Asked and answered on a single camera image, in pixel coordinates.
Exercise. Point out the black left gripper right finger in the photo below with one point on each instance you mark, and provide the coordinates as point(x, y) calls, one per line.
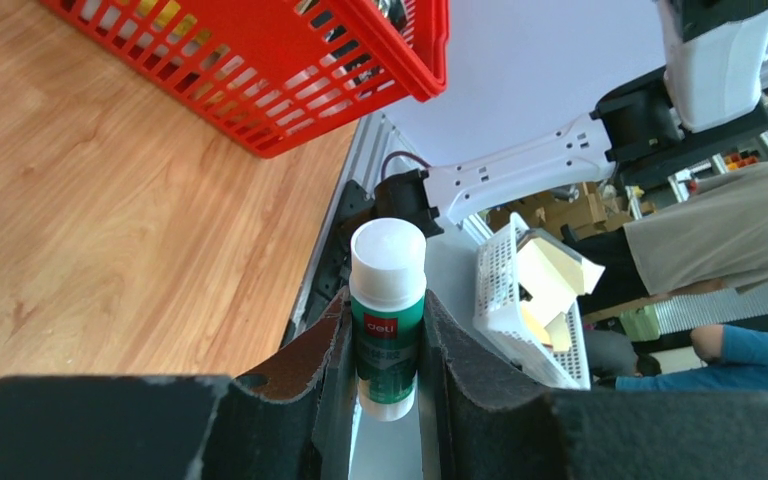
point(480, 418)

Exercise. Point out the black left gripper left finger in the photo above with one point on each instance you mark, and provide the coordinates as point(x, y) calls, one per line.
point(289, 417)

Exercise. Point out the green white glue stick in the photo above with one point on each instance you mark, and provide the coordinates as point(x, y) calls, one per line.
point(387, 287)

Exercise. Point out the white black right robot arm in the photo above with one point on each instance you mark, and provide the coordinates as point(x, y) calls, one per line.
point(707, 96)

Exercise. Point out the white perforated plastic basket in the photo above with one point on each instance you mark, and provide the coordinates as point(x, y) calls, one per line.
point(527, 286)

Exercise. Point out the cardboard boxes in background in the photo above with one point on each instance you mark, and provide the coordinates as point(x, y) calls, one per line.
point(588, 209)

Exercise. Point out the person in blue shirt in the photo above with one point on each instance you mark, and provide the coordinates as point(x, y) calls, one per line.
point(734, 359)

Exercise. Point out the person in beige shirt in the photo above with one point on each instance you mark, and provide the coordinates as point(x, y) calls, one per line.
point(715, 240)

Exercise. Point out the red plastic shopping basket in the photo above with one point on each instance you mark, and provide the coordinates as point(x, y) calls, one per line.
point(273, 75)

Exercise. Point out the aluminium frame rail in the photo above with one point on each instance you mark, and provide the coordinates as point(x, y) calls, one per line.
point(367, 187)

